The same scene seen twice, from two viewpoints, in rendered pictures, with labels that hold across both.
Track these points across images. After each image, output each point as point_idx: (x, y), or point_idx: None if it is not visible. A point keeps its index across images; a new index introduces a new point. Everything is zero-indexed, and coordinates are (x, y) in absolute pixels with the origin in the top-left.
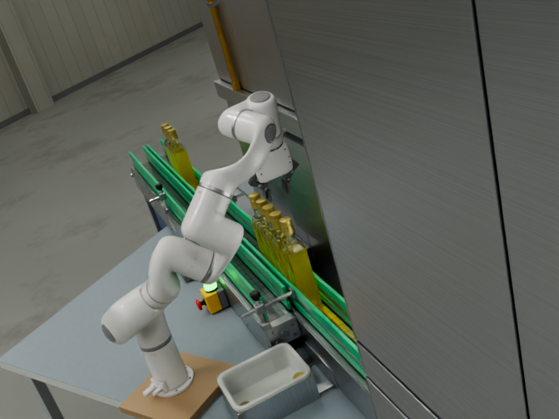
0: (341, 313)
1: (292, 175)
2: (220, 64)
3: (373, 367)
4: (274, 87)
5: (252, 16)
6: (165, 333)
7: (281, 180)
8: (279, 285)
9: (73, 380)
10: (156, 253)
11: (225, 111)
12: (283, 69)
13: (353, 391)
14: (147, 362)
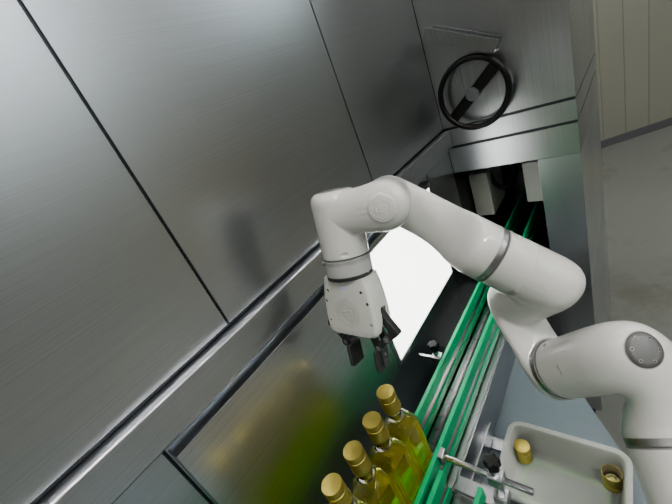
0: (434, 410)
1: (268, 451)
2: None
3: (578, 103)
4: (152, 349)
5: (30, 222)
6: None
7: (351, 351)
8: (440, 479)
9: None
10: (654, 329)
11: (386, 181)
12: (188, 264)
13: (499, 383)
14: None
